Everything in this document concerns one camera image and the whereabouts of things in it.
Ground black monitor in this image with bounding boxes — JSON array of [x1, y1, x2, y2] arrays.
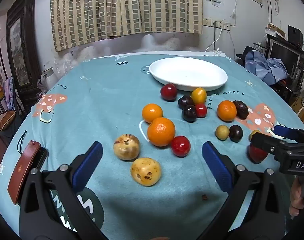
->
[[269, 40, 302, 73]]

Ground white wall sockets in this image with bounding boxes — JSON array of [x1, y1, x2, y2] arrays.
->
[[203, 17, 231, 30]]

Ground large orange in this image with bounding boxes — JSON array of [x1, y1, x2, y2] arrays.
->
[[147, 117, 176, 147]]

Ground tan fruit with dark calyx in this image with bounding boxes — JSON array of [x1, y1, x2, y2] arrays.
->
[[113, 134, 140, 161]]

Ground red round fruit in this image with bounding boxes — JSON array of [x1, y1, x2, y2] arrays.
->
[[248, 144, 269, 164]]

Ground black hat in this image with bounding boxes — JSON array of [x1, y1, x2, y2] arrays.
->
[[235, 45, 257, 67]]

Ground black speaker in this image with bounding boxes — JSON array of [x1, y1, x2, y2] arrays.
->
[[288, 25, 304, 47]]

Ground wrinkled dark brown fruit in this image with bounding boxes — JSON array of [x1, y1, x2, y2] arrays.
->
[[233, 100, 249, 120]]

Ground person's right hand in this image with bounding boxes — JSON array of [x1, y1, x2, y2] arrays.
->
[[289, 176, 304, 217]]

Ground brown cushion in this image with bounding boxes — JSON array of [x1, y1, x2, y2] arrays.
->
[[0, 110, 16, 134]]

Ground tiny yellow fruit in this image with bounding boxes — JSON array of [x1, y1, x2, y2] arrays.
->
[[249, 129, 261, 142]]

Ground yellow orange tomato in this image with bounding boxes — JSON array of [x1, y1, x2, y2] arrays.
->
[[191, 87, 207, 105]]

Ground dark purple plum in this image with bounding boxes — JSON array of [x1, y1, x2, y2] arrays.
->
[[228, 125, 243, 142], [177, 95, 195, 110], [182, 104, 198, 123]]

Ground teal printed tablecloth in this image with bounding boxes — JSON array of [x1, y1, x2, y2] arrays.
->
[[0, 51, 304, 240]]

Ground small orange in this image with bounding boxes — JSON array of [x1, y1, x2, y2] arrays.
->
[[142, 103, 164, 124], [217, 100, 237, 122]]

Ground blue cloth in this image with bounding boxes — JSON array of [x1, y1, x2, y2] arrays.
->
[[245, 50, 289, 85]]

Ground small cardboard box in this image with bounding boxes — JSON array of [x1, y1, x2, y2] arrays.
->
[[268, 24, 286, 37]]

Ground small yellow-green fruit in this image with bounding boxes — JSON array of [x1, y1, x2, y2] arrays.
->
[[215, 125, 230, 141]]

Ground tan brown-spotted fruit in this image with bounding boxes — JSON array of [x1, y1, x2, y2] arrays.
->
[[130, 157, 162, 187]]

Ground brown leather phone case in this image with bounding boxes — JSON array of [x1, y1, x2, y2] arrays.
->
[[7, 140, 48, 205]]

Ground white kettle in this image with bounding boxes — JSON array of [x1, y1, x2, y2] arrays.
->
[[37, 67, 58, 93]]

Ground white power cable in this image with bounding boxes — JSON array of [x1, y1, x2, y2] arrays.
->
[[204, 26, 227, 57]]

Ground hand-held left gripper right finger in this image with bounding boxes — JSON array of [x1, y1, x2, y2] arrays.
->
[[199, 141, 285, 240]]

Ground checked beige curtain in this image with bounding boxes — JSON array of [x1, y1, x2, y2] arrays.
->
[[50, 0, 203, 52]]

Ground white oval plate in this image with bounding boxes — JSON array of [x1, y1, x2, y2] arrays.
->
[[149, 57, 228, 92]]

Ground dark framed painting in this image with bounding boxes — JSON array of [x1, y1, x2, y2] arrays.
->
[[6, 0, 43, 110]]

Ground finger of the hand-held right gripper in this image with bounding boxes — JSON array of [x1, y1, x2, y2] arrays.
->
[[250, 132, 287, 155], [274, 125, 304, 143]]

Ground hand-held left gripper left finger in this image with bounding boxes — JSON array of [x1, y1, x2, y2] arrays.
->
[[19, 141, 107, 240]]

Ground small red cherry tomato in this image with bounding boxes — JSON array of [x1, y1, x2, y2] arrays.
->
[[195, 103, 208, 118]]

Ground dark red plum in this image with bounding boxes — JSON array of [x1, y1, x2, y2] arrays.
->
[[160, 83, 178, 102]]

